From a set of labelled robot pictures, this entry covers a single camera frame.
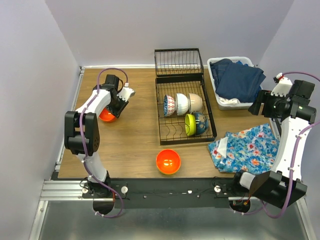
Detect blue patterned bowl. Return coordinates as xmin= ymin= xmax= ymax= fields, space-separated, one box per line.
xmin=163 ymin=94 xmax=176 ymax=117

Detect dark floral bowl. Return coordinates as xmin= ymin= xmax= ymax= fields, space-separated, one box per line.
xmin=193 ymin=112 xmax=209 ymax=136

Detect white bowl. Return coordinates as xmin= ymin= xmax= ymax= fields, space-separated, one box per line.
xmin=175 ymin=93 xmax=189 ymax=116
xmin=187 ymin=93 xmax=203 ymax=113

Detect lime green bowl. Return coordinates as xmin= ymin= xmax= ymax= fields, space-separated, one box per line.
xmin=184 ymin=113 xmax=196 ymax=137

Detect black wire dish rack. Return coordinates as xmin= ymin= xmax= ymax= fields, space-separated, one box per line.
xmin=154 ymin=48 xmax=217 ymax=146

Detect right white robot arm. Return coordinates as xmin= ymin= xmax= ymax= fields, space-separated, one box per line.
xmin=230 ymin=76 xmax=317 ymax=209

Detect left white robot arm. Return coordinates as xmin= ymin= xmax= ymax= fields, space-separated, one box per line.
xmin=64 ymin=74 xmax=135 ymax=198

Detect orange bowl far left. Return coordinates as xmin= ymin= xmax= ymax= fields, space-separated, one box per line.
xmin=99 ymin=108 xmax=117 ymax=123

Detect orange bowl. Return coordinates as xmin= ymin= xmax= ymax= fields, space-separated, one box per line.
xmin=99 ymin=108 xmax=117 ymax=123
xmin=155 ymin=149 xmax=181 ymax=175

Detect white cloth in basket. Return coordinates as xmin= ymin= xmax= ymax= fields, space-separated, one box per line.
xmin=219 ymin=97 xmax=240 ymax=105

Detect dark blue jeans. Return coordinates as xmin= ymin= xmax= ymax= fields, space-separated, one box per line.
xmin=209 ymin=58 xmax=266 ymax=103

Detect blue floral cloth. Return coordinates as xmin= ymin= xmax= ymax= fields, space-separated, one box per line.
xmin=208 ymin=123 xmax=279 ymax=175

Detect white plastic laundry basket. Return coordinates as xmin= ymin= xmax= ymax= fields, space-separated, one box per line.
xmin=207 ymin=56 xmax=257 ymax=110

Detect orange bowl centre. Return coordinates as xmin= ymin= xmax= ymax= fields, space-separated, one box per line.
xmin=155 ymin=149 xmax=181 ymax=175

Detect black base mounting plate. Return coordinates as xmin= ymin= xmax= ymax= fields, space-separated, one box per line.
xmin=82 ymin=177 xmax=256 ymax=209

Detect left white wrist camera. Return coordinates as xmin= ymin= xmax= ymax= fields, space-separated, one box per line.
xmin=117 ymin=82 xmax=136 ymax=102

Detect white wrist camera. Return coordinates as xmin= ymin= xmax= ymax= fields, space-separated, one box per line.
xmin=117 ymin=82 xmax=136 ymax=102
xmin=271 ymin=72 xmax=293 ymax=97

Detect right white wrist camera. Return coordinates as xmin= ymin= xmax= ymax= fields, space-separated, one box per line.
xmin=271 ymin=72 xmax=293 ymax=97

